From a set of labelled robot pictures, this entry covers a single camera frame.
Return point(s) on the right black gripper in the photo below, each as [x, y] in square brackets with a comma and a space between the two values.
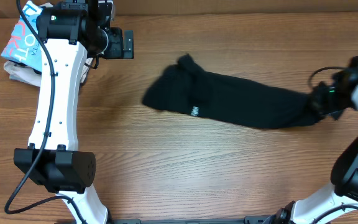
[320, 88]

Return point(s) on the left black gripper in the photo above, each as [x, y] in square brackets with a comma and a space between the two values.
[117, 51]

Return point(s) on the black t-shirt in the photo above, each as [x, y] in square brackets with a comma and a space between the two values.
[187, 88]

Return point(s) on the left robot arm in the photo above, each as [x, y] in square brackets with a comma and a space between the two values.
[69, 33]

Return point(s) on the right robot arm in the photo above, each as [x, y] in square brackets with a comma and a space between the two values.
[340, 195]

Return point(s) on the light blue printed t-shirt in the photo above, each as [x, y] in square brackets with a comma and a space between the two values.
[23, 47]

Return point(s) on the beige folded garment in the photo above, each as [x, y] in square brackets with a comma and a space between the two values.
[27, 75]

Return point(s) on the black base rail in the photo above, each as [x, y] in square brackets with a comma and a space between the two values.
[246, 220]

